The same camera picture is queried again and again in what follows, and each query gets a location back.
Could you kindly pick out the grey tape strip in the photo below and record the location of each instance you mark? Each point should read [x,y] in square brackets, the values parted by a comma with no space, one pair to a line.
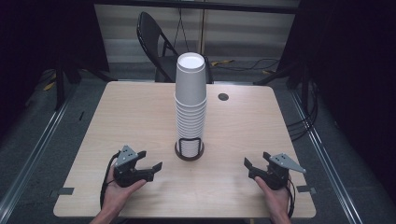
[62,191]
[305,188]

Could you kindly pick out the dark round cup holder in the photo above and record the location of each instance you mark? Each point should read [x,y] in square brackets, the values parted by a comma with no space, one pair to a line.
[189,157]

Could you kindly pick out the metal floor rail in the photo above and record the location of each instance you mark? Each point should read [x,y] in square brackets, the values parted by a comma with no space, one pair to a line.
[323,149]
[34,152]

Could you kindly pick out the stack of white paper cups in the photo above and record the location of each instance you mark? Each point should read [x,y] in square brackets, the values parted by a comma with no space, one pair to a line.
[190,93]

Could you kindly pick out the yellow floor tape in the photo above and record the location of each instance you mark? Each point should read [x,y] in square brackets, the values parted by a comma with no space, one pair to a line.
[49,86]

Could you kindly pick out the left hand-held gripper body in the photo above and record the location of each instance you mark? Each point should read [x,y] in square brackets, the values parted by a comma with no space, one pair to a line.
[129,175]

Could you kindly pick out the person's right hand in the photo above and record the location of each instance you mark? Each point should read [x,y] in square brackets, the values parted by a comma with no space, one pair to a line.
[278,200]

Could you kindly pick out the dark curtain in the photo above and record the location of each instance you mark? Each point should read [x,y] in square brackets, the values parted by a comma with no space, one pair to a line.
[37,34]
[351,62]

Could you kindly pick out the dark round table grommet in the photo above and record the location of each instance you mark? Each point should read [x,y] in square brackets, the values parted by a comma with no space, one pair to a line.
[223,96]

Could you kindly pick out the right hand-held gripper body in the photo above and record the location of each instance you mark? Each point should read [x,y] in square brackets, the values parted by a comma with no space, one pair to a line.
[275,177]

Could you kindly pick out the dark metal stand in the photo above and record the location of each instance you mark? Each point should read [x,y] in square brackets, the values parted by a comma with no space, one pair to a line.
[303,84]
[59,84]

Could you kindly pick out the person's left hand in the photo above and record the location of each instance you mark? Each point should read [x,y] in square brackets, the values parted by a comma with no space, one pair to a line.
[114,197]

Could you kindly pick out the black folding chair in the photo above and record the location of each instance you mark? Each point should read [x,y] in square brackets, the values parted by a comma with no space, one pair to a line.
[152,40]

